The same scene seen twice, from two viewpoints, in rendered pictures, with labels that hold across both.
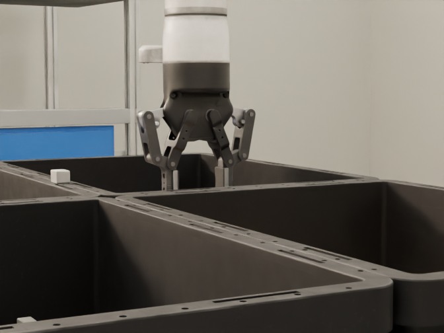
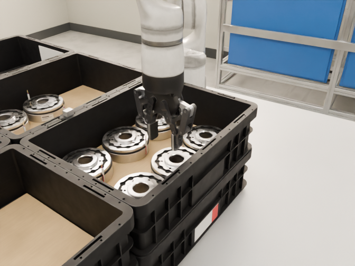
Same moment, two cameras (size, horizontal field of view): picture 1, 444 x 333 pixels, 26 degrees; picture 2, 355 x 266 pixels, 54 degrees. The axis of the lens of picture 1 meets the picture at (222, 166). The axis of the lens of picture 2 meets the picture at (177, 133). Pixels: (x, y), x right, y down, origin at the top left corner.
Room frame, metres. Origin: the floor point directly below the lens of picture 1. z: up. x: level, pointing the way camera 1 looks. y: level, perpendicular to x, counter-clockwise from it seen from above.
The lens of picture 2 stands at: (0.85, -0.51, 1.28)
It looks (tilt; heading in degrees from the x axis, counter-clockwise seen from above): 32 degrees down; 64
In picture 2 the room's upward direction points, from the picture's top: straight up
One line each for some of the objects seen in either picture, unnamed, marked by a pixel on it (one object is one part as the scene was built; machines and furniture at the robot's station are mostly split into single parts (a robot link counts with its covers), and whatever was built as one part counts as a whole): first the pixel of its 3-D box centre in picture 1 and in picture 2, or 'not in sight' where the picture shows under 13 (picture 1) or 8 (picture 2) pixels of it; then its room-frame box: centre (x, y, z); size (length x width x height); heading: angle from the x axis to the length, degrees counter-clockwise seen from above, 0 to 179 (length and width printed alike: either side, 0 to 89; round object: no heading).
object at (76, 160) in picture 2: not in sight; (85, 160); (0.93, 0.08, 0.86); 0.05 x 0.05 x 0.01
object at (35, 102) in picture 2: not in sight; (43, 101); (0.89, 0.38, 0.86); 0.05 x 0.05 x 0.01
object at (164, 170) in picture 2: not in sight; (176, 161); (1.09, 0.00, 0.86); 0.10 x 0.10 x 0.01
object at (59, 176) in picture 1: (60, 176); (68, 112); (0.92, 0.16, 0.94); 0.02 x 0.01 x 0.01; 28
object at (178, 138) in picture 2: (232, 172); (181, 137); (1.10, -0.01, 0.92); 0.03 x 0.01 x 0.05; 114
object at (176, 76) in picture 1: (196, 98); (163, 90); (1.08, 0.03, 1.01); 0.08 x 0.08 x 0.09
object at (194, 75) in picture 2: not in sight; (189, 80); (1.31, 0.36, 0.85); 0.09 x 0.09 x 0.17; 26
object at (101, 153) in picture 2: not in sight; (85, 162); (0.93, 0.08, 0.86); 0.10 x 0.10 x 0.01
